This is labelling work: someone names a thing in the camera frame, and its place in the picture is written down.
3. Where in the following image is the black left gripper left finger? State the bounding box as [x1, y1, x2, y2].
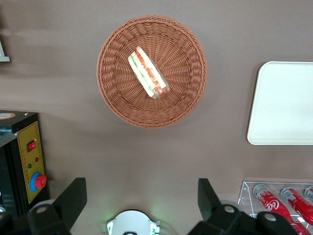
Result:
[0, 177, 88, 235]

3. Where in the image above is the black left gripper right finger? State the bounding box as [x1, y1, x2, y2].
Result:
[187, 178, 300, 235]

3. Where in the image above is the triangle sandwich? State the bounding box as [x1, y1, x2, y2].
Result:
[128, 46, 171, 100]

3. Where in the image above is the brown wicker round basket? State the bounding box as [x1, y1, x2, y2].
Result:
[96, 14, 208, 129]

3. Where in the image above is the cream rectangular tray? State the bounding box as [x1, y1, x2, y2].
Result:
[246, 61, 313, 145]

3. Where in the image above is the clear acrylic bottle rack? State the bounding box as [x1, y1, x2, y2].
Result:
[237, 180, 313, 235]

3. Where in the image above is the black machine with yellow panel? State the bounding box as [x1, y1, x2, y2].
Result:
[0, 110, 48, 218]

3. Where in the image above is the grey snack display rack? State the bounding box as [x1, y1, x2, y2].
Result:
[0, 39, 11, 63]

